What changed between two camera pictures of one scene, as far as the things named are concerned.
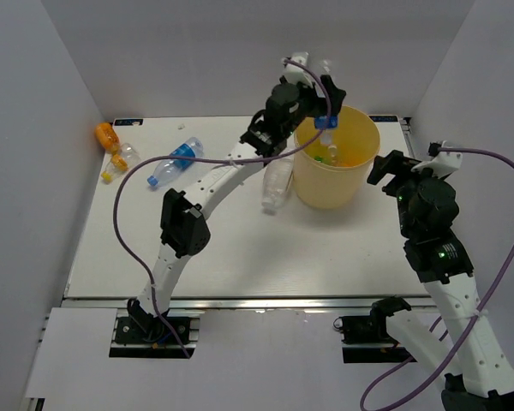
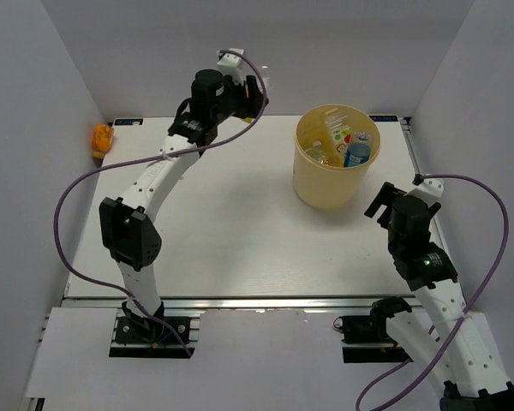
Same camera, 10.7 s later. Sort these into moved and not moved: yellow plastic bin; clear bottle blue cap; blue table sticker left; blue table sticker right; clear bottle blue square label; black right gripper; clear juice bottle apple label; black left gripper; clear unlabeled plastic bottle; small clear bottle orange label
Moved: clear bottle blue cap; black right gripper; black left gripper; clear unlabeled plastic bottle; small clear bottle orange label; clear juice bottle apple label; clear bottle blue square label
Not moved: yellow plastic bin; blue table sticker left; blue table sticker right
